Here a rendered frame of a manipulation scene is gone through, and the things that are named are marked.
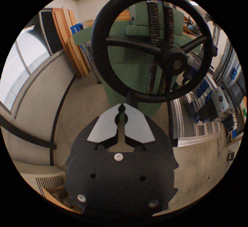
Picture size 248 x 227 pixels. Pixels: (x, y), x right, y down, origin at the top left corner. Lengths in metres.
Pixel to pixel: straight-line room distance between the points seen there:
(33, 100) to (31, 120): 0.27
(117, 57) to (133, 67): 0.09
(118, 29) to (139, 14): 0.12
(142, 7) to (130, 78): 0.32
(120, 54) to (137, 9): 0.20
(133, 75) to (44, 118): 1.31
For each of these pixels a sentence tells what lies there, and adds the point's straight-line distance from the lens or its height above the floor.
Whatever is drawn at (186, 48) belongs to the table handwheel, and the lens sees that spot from 0.17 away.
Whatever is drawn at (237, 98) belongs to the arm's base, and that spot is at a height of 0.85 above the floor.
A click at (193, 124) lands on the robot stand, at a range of 1.02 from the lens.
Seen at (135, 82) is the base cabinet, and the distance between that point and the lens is 0.40.
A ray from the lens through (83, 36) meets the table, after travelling 0.33.
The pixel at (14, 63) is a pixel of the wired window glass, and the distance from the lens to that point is 1.42.
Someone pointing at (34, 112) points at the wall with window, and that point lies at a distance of 1.27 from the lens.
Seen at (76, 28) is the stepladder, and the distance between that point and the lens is 1.23.
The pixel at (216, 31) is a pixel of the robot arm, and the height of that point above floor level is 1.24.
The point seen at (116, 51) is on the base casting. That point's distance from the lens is 0.31.
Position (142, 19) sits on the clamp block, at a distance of 0.21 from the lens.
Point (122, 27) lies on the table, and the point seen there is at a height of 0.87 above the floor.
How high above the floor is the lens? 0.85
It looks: 57 degrees down
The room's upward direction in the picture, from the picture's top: 7 degrees counter-clockwise
